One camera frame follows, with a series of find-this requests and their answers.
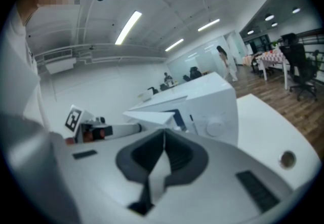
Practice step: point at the long ceiling light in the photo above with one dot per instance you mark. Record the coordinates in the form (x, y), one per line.
(128, 28)
(208, 24)
(174, 44)

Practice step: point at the person's light shirt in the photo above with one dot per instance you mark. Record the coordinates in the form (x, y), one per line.
(17, 78)

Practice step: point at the black office chair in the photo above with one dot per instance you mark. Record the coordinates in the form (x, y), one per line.
(153, 90)
(298, 60)
(195, 73)
(164, 87)

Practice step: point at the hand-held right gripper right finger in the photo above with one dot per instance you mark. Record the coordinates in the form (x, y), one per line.
(215, 192)

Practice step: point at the white microwave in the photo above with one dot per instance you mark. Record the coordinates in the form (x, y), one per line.
(212, 96)

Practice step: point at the black metal railing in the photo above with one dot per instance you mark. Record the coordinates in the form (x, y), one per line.
(314, 40)

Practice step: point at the pink checkered table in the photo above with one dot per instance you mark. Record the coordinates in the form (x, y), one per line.
(273, 57)

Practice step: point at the white air conditioner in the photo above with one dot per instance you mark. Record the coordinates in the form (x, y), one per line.
(60, 64)

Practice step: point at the white table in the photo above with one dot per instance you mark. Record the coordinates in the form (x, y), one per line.
(265, 129)

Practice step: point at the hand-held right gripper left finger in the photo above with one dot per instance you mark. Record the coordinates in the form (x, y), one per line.
(101, 180)

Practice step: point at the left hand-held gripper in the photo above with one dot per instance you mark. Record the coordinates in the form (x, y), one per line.
(74, 119)

